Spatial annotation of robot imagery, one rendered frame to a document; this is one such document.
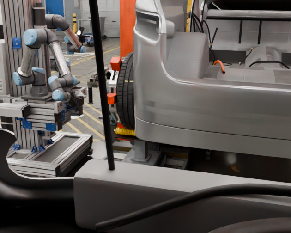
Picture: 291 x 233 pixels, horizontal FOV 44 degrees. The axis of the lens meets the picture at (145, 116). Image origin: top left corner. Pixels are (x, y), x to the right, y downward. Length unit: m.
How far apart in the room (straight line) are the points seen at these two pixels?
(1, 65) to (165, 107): 1.87
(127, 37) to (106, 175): 3.11
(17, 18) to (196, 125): 1.96
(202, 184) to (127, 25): 3.14
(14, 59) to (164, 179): 3.04
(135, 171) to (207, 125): 1.51
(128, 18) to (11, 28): 1.06
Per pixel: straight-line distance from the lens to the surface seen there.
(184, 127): 2.06
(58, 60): 2.85
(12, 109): 3.20
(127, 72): 2.87
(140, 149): 3.26
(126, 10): 3.57
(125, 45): 3.60
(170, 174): 0.52
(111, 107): 2.97
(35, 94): 3.18
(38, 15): 3.37
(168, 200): 0.49
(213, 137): 2.06
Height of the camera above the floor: 1.59
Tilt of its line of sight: 18 degrees down
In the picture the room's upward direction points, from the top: 1 degrees clockwise
